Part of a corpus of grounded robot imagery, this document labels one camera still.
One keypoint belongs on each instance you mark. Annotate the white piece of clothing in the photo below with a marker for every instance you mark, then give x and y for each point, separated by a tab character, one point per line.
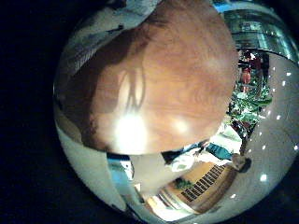
102	28

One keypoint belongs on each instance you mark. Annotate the person in teal shirt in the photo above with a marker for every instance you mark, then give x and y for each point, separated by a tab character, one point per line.
222	151

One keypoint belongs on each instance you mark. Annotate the wooden slatted bench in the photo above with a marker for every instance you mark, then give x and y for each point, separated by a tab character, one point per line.
204	183

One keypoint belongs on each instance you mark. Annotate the green leafy plants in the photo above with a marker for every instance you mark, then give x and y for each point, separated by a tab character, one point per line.
249	105

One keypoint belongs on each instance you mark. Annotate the person in red top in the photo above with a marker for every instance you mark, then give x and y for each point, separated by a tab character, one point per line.
247	76

